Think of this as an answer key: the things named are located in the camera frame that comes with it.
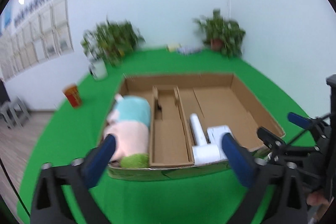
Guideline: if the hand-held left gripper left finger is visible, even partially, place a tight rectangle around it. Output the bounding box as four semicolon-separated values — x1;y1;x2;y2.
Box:
30;134;116;224

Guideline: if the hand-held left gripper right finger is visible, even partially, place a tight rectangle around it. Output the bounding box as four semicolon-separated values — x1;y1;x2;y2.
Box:
222;133;307;224

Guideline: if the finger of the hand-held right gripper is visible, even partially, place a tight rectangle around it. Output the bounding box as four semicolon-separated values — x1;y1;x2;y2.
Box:
287;112;330;139
257;126;289;161

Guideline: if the white carton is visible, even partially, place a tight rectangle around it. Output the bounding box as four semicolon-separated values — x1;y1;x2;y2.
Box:
192;145;221;163

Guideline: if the large printed cardboard box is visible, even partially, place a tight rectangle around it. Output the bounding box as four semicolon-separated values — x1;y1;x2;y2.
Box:
97;72;286;181

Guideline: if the small brown cardboard box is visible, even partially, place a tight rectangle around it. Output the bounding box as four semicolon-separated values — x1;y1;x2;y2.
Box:
149;85;195;168

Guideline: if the person's right hand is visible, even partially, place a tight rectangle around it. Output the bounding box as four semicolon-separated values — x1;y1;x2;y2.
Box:
307;189;330;207

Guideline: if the pink and blue plush toy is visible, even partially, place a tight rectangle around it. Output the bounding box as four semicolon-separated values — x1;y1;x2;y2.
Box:
102;94;152;169

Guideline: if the red paper cup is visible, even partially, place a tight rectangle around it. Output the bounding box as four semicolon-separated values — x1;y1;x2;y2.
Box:
62;84;82;108

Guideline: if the grey stool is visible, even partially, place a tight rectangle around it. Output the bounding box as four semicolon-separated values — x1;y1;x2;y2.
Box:
0;95;31;130

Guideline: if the potted plant in terracotta pot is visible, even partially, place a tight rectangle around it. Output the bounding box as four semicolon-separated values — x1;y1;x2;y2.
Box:
193;9;246;58

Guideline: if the potted plant in white mug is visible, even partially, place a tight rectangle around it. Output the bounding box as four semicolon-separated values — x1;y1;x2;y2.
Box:
80;15;145;81

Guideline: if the grid of framed wall papers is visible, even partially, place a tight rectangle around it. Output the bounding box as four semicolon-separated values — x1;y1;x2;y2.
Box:
0;0;74;83

